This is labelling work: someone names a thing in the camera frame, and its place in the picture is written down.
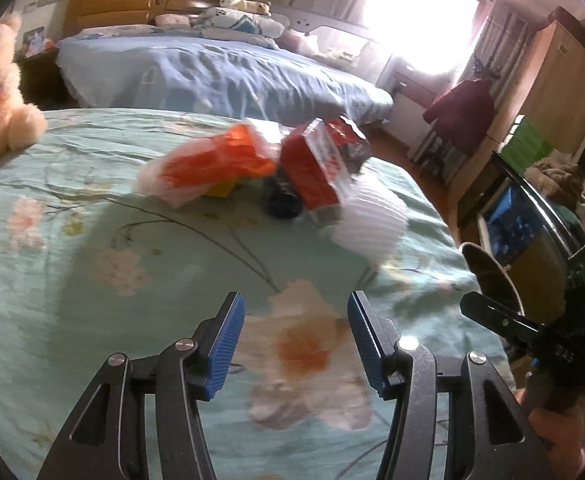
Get white corrugated paper cup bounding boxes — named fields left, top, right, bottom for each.
left=330, top=177, right=408, bottom=266

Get red and white carton box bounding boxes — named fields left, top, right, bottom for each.
left=279, top=119, right=352, bottom=226

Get red snack wrapper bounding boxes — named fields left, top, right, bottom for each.
left=325, top=116, right=373, bottom=174

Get orange white plastic bag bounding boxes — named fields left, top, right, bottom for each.
left=134, top=119, right=286, bottom=208

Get black trash bin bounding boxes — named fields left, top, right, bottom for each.
left=459, top=242, right=524, bottom=315

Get person's right hand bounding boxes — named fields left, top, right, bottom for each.
left=513, top=370, right=585, bottom=479

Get green storage boxes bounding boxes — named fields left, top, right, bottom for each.
left=499, top=114, right=554, bottom=167

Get green floral bedspread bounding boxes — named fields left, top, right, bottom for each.
left=0, top=110, right=509, bottom=479

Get dark red hanging jacket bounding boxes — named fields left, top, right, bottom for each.
left=422, top=79, right=495, bottom=156

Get wooden wardrobe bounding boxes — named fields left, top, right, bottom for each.
left=487, top=8, right=585, bottom=154

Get cream teddy bear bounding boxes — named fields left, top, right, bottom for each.
left=0, top=13, right=48, bottom=156

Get dark wooden nightstand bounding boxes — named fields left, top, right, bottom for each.
left=17, top=48, right=79, bottom=110

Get blue bed sheet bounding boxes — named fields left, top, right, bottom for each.
left=57, top=30, right=393, bottom=127

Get white blue patterned pillow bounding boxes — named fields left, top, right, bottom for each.
left=190, top=8, right=285, bottom=39

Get small plush toy on pillows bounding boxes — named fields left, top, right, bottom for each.
left=220, top=0, right=271, bottom=15

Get white pink pillow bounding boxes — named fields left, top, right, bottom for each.
left=154, top=13, right=192, bottom=29

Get wooden headboard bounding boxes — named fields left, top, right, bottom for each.
left=61, top=0, right=220, bottom=38

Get grey crib rail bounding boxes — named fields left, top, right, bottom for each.
left=271, top=4, right=373, bottom=58

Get photo frame on nightstand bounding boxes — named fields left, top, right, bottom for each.
left=21, top=26, right=46, bottom=58

